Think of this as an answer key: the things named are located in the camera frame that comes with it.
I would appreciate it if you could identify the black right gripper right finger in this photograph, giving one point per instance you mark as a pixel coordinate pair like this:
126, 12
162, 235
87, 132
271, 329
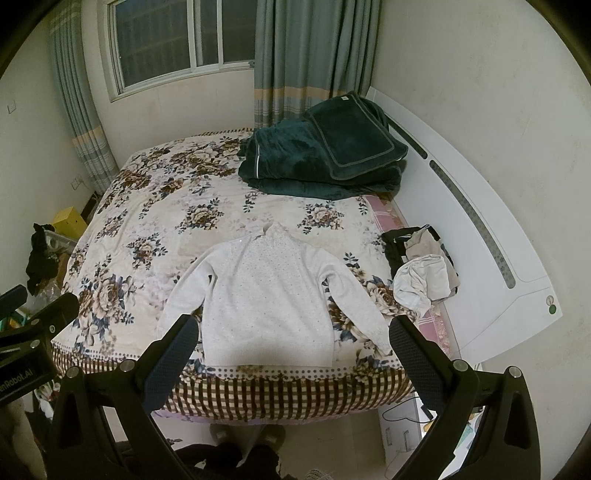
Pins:
506, 443

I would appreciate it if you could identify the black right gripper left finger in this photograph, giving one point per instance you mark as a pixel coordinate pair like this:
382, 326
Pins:
102, 426

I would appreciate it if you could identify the white knit sweater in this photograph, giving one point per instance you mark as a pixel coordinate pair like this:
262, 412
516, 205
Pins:
264, 298

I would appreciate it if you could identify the black clothing on clutter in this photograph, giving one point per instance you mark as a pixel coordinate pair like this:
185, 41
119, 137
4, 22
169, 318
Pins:
41, 267

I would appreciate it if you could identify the pile of small clothes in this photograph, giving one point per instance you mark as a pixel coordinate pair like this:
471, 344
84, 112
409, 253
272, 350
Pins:
423, 271

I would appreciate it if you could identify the white bedside cabinet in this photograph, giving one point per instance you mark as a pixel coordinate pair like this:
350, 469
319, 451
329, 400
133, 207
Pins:
403, 426

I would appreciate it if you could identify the yellow box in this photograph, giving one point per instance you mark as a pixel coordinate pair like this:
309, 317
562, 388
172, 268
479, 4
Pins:
69, 223

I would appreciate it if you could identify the white bed headboard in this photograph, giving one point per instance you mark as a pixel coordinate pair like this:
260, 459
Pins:
505, 296

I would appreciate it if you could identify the floral bed blanket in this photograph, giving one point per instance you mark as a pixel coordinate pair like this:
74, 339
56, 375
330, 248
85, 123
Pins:
166, 207

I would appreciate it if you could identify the teal striped left curtain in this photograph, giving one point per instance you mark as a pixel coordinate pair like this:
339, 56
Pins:
71, 81

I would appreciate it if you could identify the teal striped curtain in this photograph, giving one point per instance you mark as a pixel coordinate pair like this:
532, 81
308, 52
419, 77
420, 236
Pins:
71, 81
310, 51

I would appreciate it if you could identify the dark green folded blanket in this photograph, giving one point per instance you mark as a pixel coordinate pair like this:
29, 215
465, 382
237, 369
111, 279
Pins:
337, 149

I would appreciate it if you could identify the teal striped right curtain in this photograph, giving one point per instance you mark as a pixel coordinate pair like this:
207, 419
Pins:
310, 51

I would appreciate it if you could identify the window with white frame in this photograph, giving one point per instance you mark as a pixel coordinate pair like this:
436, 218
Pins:
153, 42

